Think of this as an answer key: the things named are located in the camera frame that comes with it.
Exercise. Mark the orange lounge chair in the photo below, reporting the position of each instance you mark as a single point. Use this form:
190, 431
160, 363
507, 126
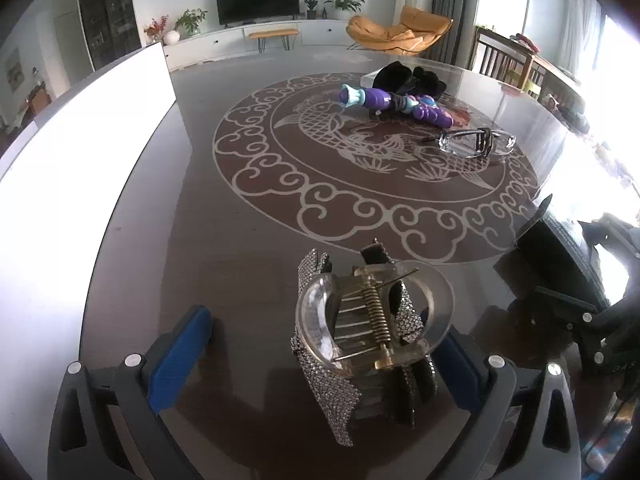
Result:
380, 35

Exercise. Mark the dark wooden chair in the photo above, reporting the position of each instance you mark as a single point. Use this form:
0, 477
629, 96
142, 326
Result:
500, 57

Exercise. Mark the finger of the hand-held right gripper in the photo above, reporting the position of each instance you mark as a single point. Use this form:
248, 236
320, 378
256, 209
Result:
565, 307
602, 232

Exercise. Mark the bushy green potted plant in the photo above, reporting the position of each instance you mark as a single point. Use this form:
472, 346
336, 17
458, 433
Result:
190, 21

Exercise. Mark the clear eyeglasses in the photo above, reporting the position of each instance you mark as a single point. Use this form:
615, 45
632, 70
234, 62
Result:
480, 142

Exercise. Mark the small potted plant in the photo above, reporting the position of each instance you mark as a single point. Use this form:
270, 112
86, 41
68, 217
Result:
311, 7

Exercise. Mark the clear plastic hair claw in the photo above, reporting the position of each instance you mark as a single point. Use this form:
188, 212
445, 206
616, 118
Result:
320, 320

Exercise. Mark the large leafy potted plant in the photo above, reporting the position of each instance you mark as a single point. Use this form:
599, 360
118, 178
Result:
344, 2

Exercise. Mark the wooden bench with metal legs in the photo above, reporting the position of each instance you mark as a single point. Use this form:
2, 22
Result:
272, 33

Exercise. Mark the red flower bouquet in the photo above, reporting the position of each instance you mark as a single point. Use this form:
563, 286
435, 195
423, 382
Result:
156, 27

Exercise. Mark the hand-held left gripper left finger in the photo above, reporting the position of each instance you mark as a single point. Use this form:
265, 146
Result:
175, 355

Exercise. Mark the grey curtain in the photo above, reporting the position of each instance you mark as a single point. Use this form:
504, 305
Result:
450, 10

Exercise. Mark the purple teal toy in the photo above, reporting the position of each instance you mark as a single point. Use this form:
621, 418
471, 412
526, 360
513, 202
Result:
375, 98

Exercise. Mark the framed landscape painting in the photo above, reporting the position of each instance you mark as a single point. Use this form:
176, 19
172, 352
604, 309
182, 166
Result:
15, 70

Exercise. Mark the dark glass display cabinet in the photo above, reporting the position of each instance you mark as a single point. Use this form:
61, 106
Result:
107, 15

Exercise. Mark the white round vase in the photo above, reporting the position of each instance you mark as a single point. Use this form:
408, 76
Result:
171, 37

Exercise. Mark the dark patterned desktop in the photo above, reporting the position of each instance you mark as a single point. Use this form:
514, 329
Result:
250, 240

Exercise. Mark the rhinestone hair clip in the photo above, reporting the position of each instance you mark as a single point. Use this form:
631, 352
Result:
335, 400

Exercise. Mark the white cardboard box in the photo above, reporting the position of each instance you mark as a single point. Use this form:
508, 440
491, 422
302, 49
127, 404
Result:
75, 185

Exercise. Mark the white door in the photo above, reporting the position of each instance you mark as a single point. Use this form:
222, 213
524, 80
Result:
70, 45

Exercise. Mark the white TV cabinet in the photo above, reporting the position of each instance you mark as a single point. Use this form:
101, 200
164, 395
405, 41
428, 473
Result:
215, 42

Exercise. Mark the black television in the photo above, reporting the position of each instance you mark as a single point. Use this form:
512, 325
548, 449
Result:
257, 0

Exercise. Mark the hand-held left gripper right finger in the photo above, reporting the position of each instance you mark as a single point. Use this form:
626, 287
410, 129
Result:
460, 375

